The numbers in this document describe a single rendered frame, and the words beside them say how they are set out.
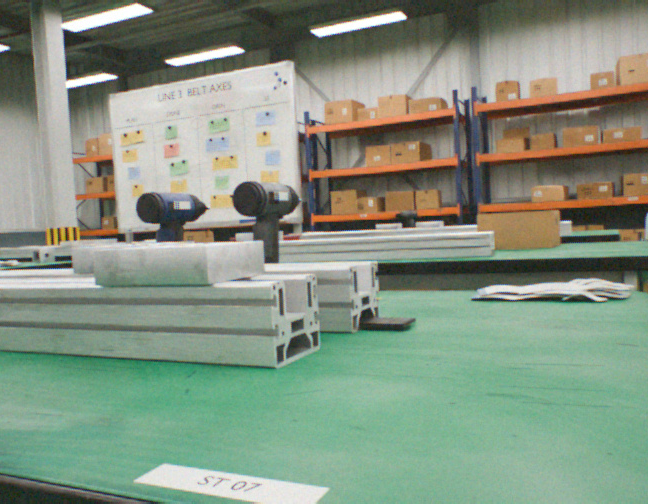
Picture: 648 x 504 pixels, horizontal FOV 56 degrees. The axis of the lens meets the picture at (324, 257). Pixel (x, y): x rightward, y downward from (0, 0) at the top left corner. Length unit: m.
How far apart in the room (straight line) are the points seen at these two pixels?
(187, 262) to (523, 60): 10.88
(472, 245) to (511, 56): 9.38
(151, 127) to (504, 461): 4.23
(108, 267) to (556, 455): 0.51
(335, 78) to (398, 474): 12.07
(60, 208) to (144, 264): 8.55
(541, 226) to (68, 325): 2.08
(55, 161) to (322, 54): 5.77
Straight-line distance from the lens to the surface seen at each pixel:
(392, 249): 2.26
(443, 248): 2.21
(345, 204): 11.02
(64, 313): 0.79
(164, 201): 1.16
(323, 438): 0.41
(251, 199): 0.99
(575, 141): 10.15
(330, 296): 0.78
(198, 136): 4.23
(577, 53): 11.33
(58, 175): 9.27
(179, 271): 0.65
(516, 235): 2.61
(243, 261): 0.68
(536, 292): 1.03
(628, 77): 10.30
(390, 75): 11.92
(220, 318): 0.63
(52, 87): 9.47
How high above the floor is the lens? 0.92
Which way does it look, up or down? 3 degrees down
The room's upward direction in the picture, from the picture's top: 3 degrees counter-clockwise
